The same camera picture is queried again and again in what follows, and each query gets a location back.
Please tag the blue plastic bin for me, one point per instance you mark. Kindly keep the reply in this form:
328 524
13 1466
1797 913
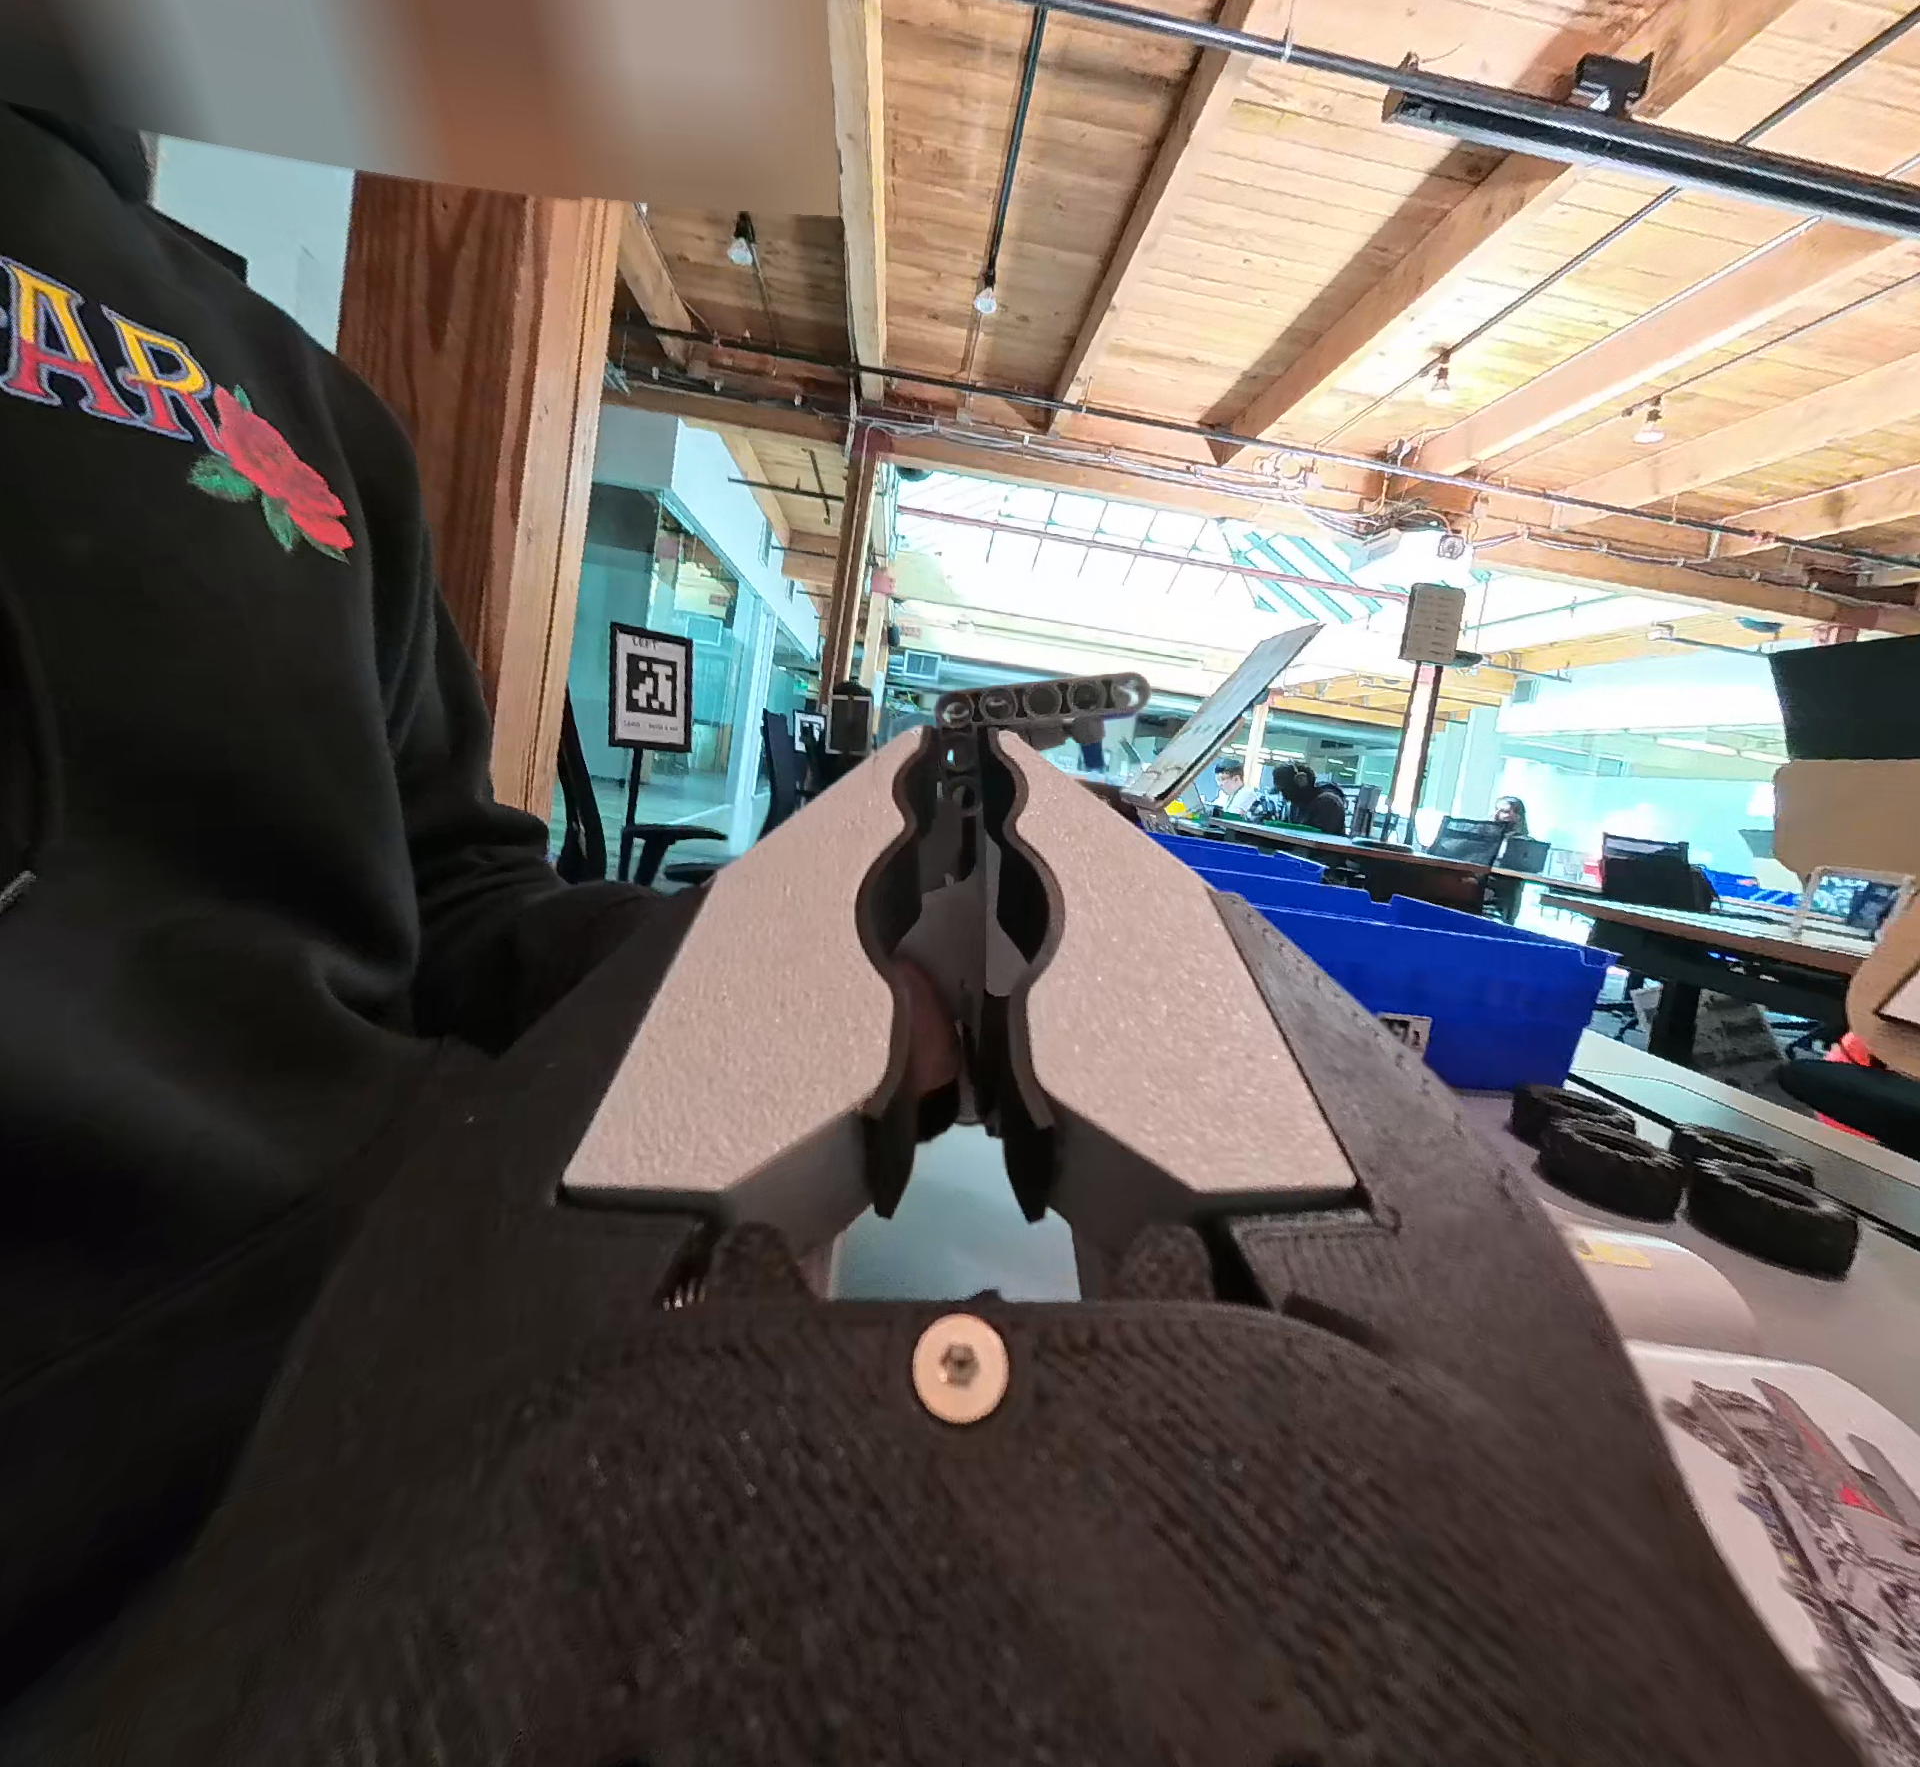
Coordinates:
1230 850
1441 987

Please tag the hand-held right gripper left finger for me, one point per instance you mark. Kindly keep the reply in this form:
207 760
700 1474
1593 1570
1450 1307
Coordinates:
749 1046

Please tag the open instruction booklet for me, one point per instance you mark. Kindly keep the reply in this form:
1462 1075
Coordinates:
1800 1512

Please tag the person's black hoodie torso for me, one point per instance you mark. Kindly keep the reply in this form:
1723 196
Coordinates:
195 822

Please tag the person's left forearm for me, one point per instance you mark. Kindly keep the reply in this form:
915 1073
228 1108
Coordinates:
571 926

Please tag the hanging paper sign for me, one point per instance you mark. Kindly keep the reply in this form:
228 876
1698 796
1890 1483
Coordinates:
1434 623

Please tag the person's left hand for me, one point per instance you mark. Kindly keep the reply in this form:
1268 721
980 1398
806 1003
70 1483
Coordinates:
926 1046

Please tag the printed tag sticker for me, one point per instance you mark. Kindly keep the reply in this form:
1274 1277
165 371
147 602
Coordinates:
1403 1029

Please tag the black toy tyre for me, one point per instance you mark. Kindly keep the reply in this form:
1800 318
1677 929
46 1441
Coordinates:
1739 1146
1613 1170
1569 1112
1774 1216

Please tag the black ceiling track light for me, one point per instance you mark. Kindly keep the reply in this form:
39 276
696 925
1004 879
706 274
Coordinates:
1649 147

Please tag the printed tag sign on stand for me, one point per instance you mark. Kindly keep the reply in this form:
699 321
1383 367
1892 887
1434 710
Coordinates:
652 687

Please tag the grey toy beam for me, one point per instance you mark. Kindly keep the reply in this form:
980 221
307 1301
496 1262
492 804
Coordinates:
1052 699

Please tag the tilted white board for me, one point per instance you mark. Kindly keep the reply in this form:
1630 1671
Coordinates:
1222 725

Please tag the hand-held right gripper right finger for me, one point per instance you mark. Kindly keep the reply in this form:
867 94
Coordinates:
1170 1046

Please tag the grey desk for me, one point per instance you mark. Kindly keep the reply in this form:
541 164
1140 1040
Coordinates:
960 1242

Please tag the wooden post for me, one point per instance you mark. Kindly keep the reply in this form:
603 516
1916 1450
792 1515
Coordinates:
481 476

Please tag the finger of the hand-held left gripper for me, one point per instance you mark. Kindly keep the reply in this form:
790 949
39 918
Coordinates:
960 942

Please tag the black office chair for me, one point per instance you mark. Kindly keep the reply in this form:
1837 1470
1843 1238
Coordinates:
637 829

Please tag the cardboard box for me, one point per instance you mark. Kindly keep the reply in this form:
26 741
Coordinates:
1853 815

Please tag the wooden table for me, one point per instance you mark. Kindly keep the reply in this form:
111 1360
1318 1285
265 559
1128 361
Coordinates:
1710 934

